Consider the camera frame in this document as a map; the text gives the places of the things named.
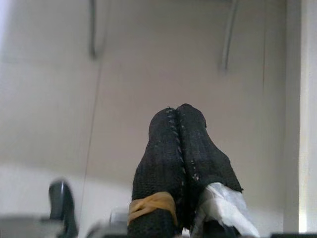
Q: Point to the white wardrobe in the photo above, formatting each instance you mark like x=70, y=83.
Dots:
x=173, y=62

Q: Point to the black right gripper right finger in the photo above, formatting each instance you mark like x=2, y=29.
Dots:
x=200, y=158

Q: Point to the yellow rubber band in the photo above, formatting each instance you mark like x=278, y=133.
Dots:
x=148, y=202

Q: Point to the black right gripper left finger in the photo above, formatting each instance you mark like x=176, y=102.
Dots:
x=158, y=161

